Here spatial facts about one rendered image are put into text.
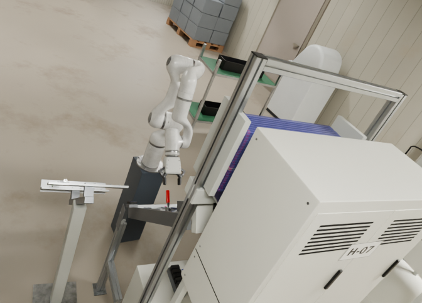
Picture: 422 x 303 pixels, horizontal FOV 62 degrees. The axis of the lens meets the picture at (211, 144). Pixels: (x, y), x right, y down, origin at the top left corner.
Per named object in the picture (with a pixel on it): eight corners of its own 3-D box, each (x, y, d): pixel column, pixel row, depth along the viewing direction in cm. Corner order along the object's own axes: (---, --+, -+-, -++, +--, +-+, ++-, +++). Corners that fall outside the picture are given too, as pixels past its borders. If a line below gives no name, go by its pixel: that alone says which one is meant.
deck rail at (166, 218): (127, 217, 199) (128, 207, 200) (131, 217, 200) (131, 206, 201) (186, 230, 139) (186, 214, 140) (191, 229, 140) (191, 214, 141)
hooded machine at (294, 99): (309, 131, 612) (353, 59, 546) (286, 129, 575) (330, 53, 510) (286, 109, 656) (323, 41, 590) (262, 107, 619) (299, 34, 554)
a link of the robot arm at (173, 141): (176, 152, 211) (162, 151, 206) (176, 131, 213) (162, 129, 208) (183, 151, 204) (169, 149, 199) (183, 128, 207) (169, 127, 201)
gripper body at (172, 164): (177, 156, 210) (177, 175, 209) (161, 154, 205) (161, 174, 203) (183, 154, 204) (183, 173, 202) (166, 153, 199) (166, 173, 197)
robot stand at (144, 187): (110, 225, 278) (133, 156, 244) (132, 222, 289) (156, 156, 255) (117, 243, 266) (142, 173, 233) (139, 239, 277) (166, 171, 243)
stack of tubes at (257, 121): (204, 169, 137) (231, 110, 124) (299, 173, 164) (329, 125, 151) (216, 191, 128) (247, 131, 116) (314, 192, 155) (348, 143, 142)
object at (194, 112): (173, 122, 453) (203, 43, 399) (230, 129, 500) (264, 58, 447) (184, 144, 420) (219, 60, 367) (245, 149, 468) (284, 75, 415)
